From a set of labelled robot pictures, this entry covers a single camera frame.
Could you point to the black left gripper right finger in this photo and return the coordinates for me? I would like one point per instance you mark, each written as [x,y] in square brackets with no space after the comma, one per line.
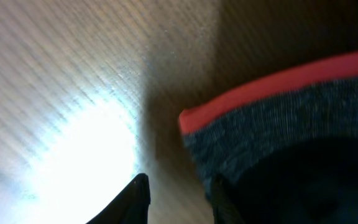
[224,211]

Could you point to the black leggings red waistband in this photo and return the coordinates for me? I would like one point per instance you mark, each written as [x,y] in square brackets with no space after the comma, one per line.
[286,145]

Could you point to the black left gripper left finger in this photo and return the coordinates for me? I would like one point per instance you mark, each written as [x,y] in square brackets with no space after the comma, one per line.
[130,206]

